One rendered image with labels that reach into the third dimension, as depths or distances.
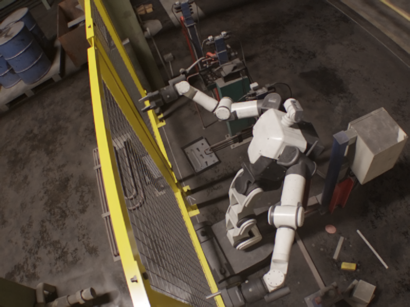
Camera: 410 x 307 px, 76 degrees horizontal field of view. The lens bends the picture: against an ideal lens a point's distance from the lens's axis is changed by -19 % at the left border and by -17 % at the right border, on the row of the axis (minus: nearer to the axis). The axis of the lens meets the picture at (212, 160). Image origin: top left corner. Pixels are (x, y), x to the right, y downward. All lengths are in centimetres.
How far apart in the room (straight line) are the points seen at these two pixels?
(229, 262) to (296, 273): 55
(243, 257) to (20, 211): 267
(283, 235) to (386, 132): 111
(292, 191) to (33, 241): 295
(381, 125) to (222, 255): 148
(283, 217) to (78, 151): 300
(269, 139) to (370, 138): 78
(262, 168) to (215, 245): 108
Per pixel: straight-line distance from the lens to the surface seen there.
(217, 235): 251
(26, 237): 373
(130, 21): 303
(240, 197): 182
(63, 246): 333
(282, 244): 119
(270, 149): 145
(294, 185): 128
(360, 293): 231
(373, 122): 207
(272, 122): 150
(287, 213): 119
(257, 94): 191
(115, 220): 86
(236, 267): 241
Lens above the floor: 250
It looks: 56 degrees down
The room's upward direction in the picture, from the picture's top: 20 degrees counter-clockwise
